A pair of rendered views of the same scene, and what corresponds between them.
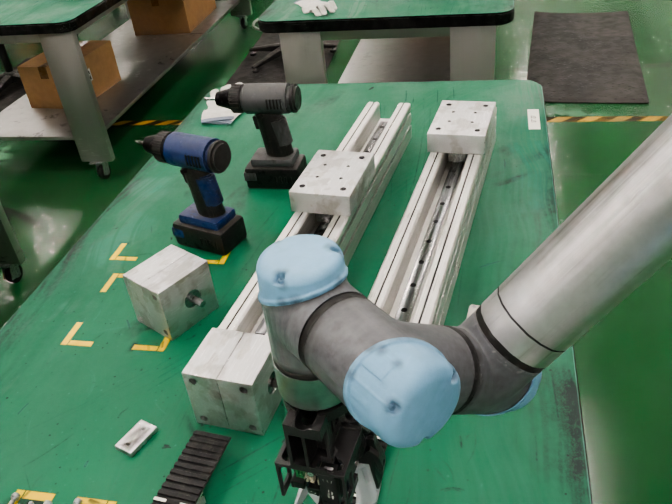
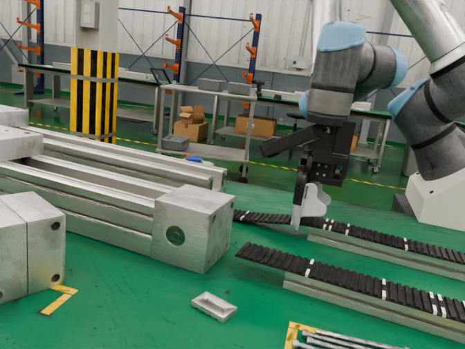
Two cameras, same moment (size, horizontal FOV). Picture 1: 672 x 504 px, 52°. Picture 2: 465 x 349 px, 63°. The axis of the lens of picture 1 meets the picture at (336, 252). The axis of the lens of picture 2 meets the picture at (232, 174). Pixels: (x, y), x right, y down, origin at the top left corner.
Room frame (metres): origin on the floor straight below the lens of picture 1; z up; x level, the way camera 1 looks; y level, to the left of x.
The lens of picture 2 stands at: (0.64, 0.71, 1.07)
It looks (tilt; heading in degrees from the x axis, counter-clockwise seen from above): 15 degrees down; 268
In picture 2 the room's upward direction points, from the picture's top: 7 degrees clockwise
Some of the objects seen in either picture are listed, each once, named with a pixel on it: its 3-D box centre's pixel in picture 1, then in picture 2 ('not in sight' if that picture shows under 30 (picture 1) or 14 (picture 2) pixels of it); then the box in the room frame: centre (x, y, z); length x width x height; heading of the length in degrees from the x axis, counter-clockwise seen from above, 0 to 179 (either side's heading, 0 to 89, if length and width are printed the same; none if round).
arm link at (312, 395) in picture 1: (318, 369); (329, 104); (0.46, 0.03, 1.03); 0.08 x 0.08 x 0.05
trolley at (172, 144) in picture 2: not in sight; (203, 125); (0.84, -3.15, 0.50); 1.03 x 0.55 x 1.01; 177
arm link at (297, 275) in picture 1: (308, 306); (339, 58); (0.46, 0.03, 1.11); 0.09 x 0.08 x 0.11; 31
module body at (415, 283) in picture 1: (439, 219); (64, 156); (1.01, -0.19, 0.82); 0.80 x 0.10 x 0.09; 158
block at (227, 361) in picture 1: (245, 381); (197, 223); (0.66, 0.14, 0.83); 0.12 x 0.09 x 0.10; 68
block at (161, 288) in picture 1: (176, 293); (22, 241); (0.88, 0.26, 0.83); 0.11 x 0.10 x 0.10; 47
